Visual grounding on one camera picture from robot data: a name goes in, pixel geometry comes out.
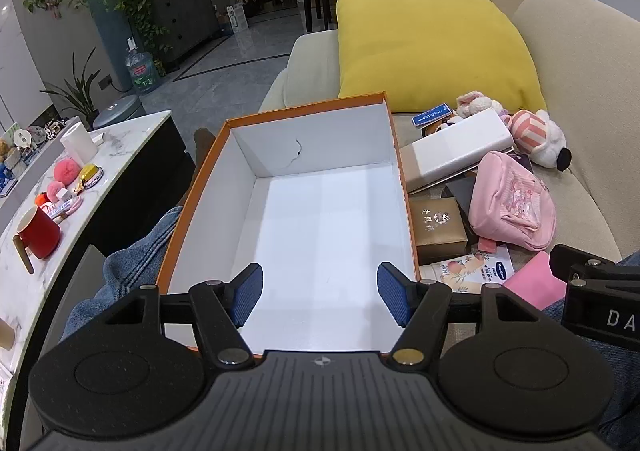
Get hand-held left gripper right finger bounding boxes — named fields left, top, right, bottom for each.
left=376, top=261, right=543, bottom=367

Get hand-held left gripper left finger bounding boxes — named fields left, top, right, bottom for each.
left=102, top=263, right=264, bottom=369

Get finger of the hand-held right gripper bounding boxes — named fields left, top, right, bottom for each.
left=549, top=243, right=640, bottom=289

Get pink wallet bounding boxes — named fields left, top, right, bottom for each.
left=501, top=250, right=568, bottom=311

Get brown gift box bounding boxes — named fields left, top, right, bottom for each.
left=409, top=196, right=471, bottom=266

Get white hand cream tube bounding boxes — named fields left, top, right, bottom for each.
left=419, top=243, right=516, bottom=294

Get orange cardboard box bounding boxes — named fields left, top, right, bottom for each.
left=156, top=91, right=421, bottom=359

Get pink glitter card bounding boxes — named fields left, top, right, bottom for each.
left=476, top=237, right=511, bottom=254

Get pink pouch bag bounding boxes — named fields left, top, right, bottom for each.
left=468, top=150, right=557, bottom=251

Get dark grey box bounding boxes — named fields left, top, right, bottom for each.
left=444, top=176, right=483, bottom=239

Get white dog plush striped cup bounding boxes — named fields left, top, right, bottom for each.
left=505, top=108, right=573, bottom=173

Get white rectangular box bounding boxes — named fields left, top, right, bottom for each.
left=399, top=108, right=517, bottom=194

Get red panda plush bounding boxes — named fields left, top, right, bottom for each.
left=422, top=116, right=466, bottom=138

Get blue card tag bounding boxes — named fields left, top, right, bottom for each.
left=411, top=101, right=453, bottom=125

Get person's right leg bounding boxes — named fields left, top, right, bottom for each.
left=542, top=251, right=640, bottom=447

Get person's leg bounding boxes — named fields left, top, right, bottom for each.
left=60, top=205, right=186, bottom=347
left=542, top=251, right=640, bottom=447

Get person's left leg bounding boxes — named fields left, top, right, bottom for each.
left=60, top=205, right=186, bottom=347

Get person's foot in brown sock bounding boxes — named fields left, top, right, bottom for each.
left=192, top=128, right=218, bottom=167

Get white marble table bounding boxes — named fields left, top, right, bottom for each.
left=0, top=110, right=201, bottom=432

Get beige sofa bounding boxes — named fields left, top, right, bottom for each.
left=257, top=0, right=640, bottom=332

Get yellow pouch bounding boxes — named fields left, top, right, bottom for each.
left=75, top=164, right=104, bottom=193

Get crochet bunny plush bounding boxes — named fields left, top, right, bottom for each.
left=454, top=91, right=508, bottom=121

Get pink hair accessories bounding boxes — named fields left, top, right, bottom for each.
left=35, top=181, right=83, bottom=224

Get grey round stool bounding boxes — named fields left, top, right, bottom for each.
left=92, top=95, right=146, bottom=129

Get white toilet paper roll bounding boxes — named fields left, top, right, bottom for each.
left=60, top=121, right=99, bottom=166

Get large water jug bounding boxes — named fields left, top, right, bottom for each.
left=124, top=42, right=162, bottom=95

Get yellow cushion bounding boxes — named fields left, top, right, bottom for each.
left=336, top=0, right=548, bottom=114

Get long leaf potted plant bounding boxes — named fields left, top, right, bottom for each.
left=40, top=47, right=101, bottom=127

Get blue card pack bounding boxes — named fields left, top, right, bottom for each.
left=0, top=166, right=23, bottom=197

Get white floor appliance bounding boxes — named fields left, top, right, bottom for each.
left=226, top=4, right=248, bottom=34

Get dark drawer cabinet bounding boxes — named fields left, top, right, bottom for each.
left=149, top=0, right=223, bottom=69

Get trailing ivy plant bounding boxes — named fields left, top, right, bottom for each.
left=102, top=0, right=173, bottom=57

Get red mug wooden handle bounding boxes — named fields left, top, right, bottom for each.
left=12, top=205, right=62, bottom=274

